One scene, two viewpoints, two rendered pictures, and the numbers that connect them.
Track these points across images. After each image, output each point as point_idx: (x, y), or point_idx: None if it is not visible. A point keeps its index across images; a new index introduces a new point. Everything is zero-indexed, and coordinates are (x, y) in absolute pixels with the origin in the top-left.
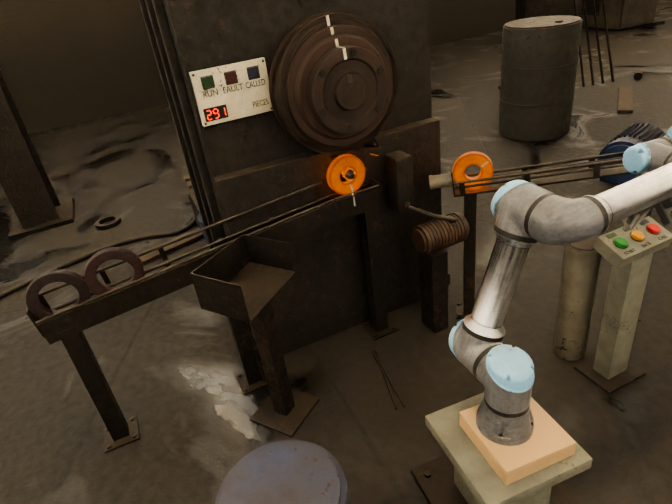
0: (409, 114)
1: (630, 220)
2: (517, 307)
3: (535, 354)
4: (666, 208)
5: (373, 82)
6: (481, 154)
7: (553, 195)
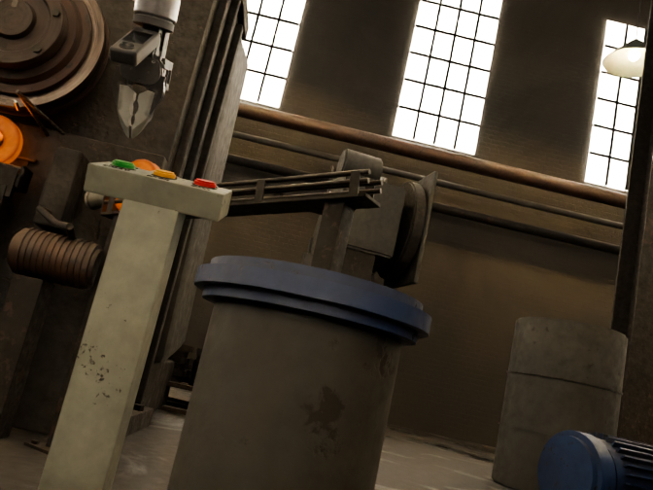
0: (135, 142)
1: (113, 93)
2: (129, 474)
3: (17, 479)
4: (125, 40)
5: (46, 23)
6: (150, 161)
7: None
